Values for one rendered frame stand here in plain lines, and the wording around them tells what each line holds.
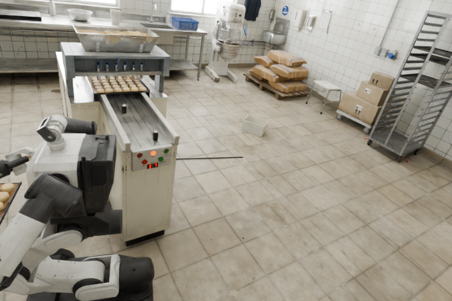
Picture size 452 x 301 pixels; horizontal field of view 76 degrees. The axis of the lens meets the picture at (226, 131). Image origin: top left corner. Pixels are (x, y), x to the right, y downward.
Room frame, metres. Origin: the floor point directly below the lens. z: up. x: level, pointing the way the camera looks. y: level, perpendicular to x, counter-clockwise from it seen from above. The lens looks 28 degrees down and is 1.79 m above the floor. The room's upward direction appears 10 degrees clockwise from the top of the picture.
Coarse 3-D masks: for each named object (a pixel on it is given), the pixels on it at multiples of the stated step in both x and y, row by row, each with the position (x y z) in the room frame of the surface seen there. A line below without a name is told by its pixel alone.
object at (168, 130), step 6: (144, 96) 2.00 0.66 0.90; (144, 102) 1.98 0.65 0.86; (150, 102) 1.91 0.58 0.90; (150, 108) 1.87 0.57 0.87; (156, 108) 1.83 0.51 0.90; (156, 114) 1.76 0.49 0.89; (156, 120) 1.75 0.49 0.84; (162, 120) 1.66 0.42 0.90; (162, 126) 1.66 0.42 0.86; (168, 126) 1.60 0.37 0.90; (168, 132) 1.57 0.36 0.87; (174, 132) 1.54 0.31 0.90; (174, 138) 1.49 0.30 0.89; (174, 144) 1.48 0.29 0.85
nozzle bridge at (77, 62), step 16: (64, 48) 1.91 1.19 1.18; (80, 48) 1.98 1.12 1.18; (160, 48) 2.38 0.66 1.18; (64, 64) 1.93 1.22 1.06; (80, 64) 1.91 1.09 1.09; (96, 64) 1.97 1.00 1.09; (112, 64) 2.03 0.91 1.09; (128, 64) 2.10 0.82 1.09; (144, 64) 2.17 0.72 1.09; (160, 64) 2.24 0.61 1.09; (160, 80) 2.27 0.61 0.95
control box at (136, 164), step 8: (168, 144) 1.48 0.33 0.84; (136, 152) 1.35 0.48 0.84; (144, 152) 1.38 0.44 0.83; (160, 152) 1.43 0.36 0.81; (168, 152) 1.46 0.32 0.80; (136, 160) 1.35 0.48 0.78; (152, 160) 1.41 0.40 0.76; (168, 160) 1.47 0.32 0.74; (136, 168) 1.35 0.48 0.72; (144, 168) 1.38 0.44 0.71
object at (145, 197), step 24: (120, 120) 1.67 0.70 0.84; (144, 120) 1.73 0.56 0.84; (120, 144) 1.39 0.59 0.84; (144, 144) 1.43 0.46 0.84; (120, 168) 1.36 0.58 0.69; (168, 168) 1.50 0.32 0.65; (120, 192) 1.37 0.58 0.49; (144, 192) 1.41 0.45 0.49; (168, 192) 1.51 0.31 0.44; (144, 216) 1.42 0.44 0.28; (168, 216) 1.52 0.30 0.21; (144, 240) 1.45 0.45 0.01
